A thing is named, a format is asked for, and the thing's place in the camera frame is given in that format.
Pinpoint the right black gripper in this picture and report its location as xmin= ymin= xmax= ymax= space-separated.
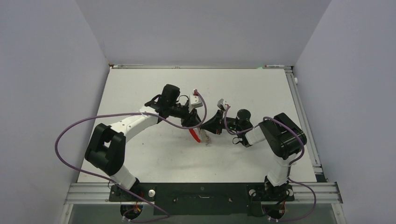
xmin=201 ymin=110 xmax=243 ymax=135

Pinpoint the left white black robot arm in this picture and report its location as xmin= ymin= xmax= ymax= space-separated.
xmin=85 ymin=84 xmax=207 ymax=201

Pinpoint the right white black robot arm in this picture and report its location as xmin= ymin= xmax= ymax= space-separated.
xmin=202 ymin=109 xmax=307 ymax=201

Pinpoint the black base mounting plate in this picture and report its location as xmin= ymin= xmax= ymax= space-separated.
xmin=108 ymin=182 xmax=295 ymax=217

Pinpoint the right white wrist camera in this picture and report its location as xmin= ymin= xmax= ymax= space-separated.
xmin=217 ymin=98 xmax=230 ymax=111

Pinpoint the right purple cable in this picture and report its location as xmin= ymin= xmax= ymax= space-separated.
xmin=223 ymin=105 xmax=317 ymax=223

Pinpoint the purple cable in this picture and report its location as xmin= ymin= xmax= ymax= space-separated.
xmin=223 ymin=105 xmax=317 ymax=223
xmin=55 ymin=91 xmax=208 ymax=223

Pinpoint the back aluminium rail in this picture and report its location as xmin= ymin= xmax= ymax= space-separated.
xmin=109 ymin=64 xmax=293 ymax=70

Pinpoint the aluminium rail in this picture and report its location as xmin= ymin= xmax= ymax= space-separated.
xmin=284 ymin=66 xmax=324 ymax=175
xmin=64 ymin=182 xmax=343 ymax=205
xmin=109 ymin=64 xmax=293 ymax=70

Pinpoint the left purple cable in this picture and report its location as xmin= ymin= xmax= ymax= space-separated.
xmin=55 ymin=91 xmax=208 ymax=223

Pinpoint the right aluminium rail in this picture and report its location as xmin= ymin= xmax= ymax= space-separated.
xmin=284 ymin=66 xmax=324 ymax=175

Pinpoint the front aluminium rail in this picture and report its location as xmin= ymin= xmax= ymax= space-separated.
xmin=64 ymin=182 xmax=343 ymax=205

